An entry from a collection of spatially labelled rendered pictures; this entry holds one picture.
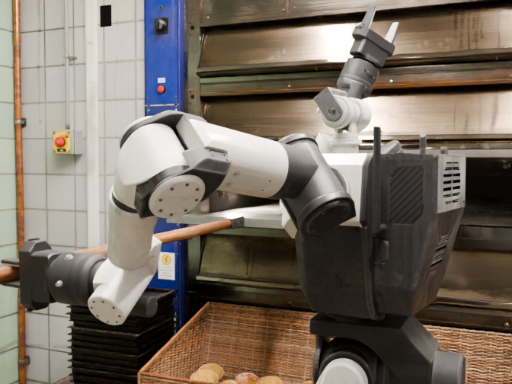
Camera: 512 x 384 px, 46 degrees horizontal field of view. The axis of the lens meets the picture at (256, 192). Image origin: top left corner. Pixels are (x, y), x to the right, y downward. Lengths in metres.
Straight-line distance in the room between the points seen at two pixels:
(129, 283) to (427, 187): 0.51
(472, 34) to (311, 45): 0.53
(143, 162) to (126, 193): 0.05
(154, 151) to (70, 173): 1.88
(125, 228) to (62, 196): 1.86
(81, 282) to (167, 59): 1.50
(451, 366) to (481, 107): 1.07
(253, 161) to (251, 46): 1.44
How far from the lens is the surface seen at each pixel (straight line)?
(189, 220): 2.03
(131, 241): 0.88
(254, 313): 2.26
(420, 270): 1.08
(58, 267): 1.05
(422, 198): 1.06
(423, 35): 2.11
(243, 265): 2.27
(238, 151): 0.84
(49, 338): 2.86
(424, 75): 2.09
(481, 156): 1.90
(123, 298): 0.97
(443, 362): 1.21
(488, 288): 2.08
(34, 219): 2.82
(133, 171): 0.80
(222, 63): 2.29
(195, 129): 0.82
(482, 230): 2.06
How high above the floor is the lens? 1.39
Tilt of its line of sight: 3 degrees down
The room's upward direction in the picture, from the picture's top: straight up
